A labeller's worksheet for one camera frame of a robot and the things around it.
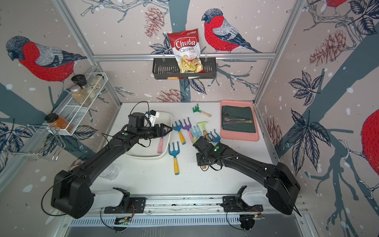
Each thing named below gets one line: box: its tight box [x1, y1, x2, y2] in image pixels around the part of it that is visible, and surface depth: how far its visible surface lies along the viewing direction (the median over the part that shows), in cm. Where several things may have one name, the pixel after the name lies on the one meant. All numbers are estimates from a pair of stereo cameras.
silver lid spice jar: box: [69, 84, 92, 107], surface depth 74 cm
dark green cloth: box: [222, 105, 257, 133], surface depth 113 cm
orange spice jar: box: [44, 113, 75, 133], surface depth 62 cm
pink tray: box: [220, 100, 260, 142], surface depth 103 cm
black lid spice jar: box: [71, 74, 88, 90], surface depth 75 cm
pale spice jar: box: [90, 74, 105, 90], surface depth 87 cm
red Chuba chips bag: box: [167, 28, 207, 74], surface depth 85 cm
